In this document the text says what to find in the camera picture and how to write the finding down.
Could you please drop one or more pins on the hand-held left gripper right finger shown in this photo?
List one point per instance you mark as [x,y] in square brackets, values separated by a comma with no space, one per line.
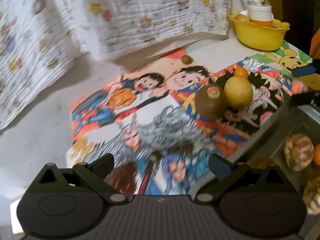
[221,166]

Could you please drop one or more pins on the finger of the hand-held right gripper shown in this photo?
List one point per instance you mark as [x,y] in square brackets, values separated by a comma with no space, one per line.
[303,98]
[303,70]

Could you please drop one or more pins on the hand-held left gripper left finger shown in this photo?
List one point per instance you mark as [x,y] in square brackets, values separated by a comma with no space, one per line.
[103,163]

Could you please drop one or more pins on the metal tray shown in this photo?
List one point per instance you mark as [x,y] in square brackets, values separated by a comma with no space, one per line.
[282,140]

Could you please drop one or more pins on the round brown bun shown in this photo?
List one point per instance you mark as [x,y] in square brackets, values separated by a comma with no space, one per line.
[298,151]

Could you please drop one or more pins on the small orange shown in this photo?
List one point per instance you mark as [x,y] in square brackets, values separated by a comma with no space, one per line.
[317,156]
[240,73]

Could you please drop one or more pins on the large brown kiwi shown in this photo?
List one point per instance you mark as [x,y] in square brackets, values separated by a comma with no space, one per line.
[208,106]

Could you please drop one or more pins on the yellow lemon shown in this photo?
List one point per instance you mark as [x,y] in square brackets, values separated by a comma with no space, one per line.
[238,91]

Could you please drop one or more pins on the anime fighters drawing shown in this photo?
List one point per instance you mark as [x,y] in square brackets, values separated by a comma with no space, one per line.
[270,90]

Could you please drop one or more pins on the yellow plastic bowl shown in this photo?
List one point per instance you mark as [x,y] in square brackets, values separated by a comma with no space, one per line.
[260,36]

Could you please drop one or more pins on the colourful cartoon drawings mat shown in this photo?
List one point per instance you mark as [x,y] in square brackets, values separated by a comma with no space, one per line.
[155,140]

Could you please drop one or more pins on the white and orange jar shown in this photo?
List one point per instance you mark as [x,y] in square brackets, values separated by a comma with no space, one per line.
[261,15]

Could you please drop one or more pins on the small pale onion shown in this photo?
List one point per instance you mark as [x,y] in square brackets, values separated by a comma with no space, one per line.
[242,18]

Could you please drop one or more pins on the cartoon children drawing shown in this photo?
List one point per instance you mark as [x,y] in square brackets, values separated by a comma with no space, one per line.
[140,90]

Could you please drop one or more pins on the printed white muslin cloth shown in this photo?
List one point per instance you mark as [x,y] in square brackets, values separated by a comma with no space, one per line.
[150,12]
[30,55]

